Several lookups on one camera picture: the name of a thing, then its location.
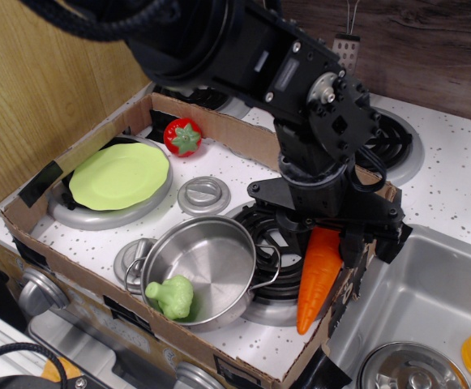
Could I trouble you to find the right oven front knob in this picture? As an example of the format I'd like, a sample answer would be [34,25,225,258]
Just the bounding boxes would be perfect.
[173,361,225,389]

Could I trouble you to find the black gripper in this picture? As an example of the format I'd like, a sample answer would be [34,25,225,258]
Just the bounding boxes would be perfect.
[247,168,405,268]

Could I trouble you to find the steel sink basin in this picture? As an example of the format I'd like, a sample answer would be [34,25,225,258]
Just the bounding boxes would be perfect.
[328,225,471,388]

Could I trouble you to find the light green plate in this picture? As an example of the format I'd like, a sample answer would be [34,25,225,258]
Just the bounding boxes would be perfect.
[69,143,170,211]

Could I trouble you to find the centre silver stove knob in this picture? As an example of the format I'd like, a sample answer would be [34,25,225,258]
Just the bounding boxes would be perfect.
[177,176,231,216]

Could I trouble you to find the orange toy carrot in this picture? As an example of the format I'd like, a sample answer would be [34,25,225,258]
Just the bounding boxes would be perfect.
[296,227,343,335]

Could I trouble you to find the green toy broccoli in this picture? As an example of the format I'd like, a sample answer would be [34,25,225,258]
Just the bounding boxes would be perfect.
[144,275,194,320]

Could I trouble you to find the black cable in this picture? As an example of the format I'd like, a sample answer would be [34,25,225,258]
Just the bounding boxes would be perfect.
[0,342,70,389]

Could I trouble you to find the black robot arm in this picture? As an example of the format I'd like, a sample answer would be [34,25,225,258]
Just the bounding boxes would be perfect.
[28,1,410,267]

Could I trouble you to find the steel pot with handles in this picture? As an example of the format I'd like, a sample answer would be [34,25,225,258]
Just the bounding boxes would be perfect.
[140,216,269,333]

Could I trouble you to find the hanging metal spatula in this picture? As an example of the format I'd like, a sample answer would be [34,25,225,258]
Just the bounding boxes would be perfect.
[332,0,361,75]

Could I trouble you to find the back left stove burner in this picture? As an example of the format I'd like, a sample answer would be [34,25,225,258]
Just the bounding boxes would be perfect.
[144,83,250,119]

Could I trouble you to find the front silver stove knob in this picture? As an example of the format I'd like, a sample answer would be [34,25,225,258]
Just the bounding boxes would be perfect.
[113,238,156,295]

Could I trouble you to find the orange toy piece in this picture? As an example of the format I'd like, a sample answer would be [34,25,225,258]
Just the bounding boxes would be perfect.
[41,357,82,383]

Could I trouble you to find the red toy tomato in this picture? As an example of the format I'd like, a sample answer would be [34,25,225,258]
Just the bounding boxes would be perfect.
[163,118,203,157]

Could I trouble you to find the steel pot lid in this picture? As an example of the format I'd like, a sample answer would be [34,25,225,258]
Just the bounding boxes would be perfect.
[356,342,470,389]

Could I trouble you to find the oven knob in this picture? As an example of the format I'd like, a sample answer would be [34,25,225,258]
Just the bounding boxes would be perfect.
[19,267,70,316]
[173,361,225,389]

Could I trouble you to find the front right stove burner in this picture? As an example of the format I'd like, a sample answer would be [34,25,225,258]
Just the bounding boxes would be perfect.
[226,201,304,327]

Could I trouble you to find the silver stove knob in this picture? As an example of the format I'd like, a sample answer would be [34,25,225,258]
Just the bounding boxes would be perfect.
[177,176,231,216]
[113,238,156,295]

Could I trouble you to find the left oven front knob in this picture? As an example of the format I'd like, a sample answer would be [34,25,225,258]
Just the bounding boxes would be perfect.
[19,267,70,316]

